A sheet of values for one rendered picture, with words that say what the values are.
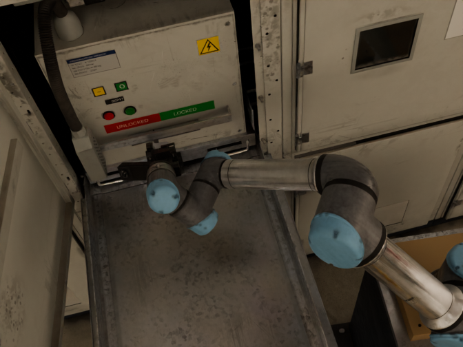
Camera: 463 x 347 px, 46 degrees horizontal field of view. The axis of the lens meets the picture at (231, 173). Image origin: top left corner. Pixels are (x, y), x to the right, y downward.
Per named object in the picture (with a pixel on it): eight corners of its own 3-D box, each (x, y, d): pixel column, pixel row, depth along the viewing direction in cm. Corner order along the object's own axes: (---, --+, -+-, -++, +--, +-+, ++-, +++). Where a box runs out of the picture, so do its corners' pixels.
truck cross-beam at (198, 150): (255, 144, 175) (255, 133, 170) (90, 184, 172) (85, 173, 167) (251, 133, 178) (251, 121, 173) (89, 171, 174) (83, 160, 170)
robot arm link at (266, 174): (380, 138, 115) (198, 143, 143) (368, 178, 110) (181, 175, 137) (393, 172, 123) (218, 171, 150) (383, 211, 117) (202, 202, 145)
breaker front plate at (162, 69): (246, 138, 171) (233, 16, 132) (95, 173, 168) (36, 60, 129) (245, 134, 172) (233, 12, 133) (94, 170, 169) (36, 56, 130)
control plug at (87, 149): (108, 178, 155) (89, 141, 141) (91, 182, 155) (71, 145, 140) (105, 157, 160) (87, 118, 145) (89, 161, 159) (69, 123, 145)
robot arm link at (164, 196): (167, 224, 129) (139, 203, 126) (165, 202, 139) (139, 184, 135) (189, 200, 127) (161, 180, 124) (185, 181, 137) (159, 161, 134)
